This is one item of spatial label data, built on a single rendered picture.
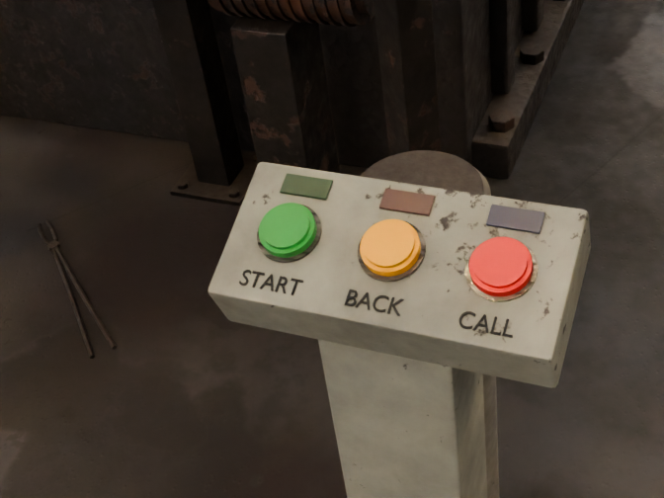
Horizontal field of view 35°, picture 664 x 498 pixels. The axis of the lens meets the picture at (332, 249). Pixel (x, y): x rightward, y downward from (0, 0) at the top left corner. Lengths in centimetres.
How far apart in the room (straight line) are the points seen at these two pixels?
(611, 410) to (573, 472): 11
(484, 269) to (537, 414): 72
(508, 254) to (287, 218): 15
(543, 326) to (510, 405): 73
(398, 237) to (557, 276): 11
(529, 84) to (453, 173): 93
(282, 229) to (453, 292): 13
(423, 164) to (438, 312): 25
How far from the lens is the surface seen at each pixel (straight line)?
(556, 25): 199
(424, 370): 73
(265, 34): 137
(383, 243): 70
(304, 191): 75
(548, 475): 133
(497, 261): 69
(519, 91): 181
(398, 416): 78
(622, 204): 169
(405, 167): 91
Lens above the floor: 107
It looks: 41 degrees down
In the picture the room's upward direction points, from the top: 9 degrees counter-clockwise
